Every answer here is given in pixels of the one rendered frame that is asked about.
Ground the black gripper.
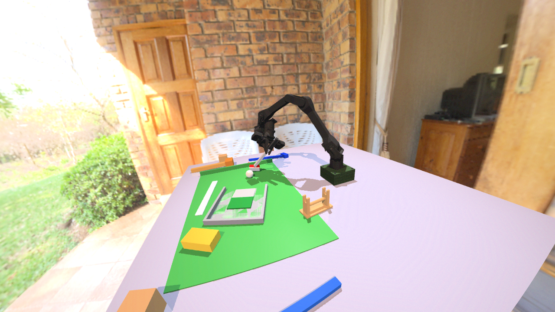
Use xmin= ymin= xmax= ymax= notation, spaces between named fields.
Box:
xmin=251 ymin=127 xmax=285 ymax=155

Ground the yellow rectangular block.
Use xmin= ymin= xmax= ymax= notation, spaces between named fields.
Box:
xmin=181 ymin=227 xmax=221 ymax=252

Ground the green flat mat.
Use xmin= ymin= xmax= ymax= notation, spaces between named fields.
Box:
xmin=163 ymin=162 xmax=339 ymax=294

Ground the white flat bar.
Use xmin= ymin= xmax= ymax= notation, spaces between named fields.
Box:
xmin=195 ymin=181 xmax=218 ymax=216

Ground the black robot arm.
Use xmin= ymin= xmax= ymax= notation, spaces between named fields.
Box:
xmin=254 ymin=94 xmax=345 ymax=170

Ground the orange mallet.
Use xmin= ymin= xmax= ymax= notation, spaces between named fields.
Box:
xmin=191 ymin=157 xmax=234 ymax=173

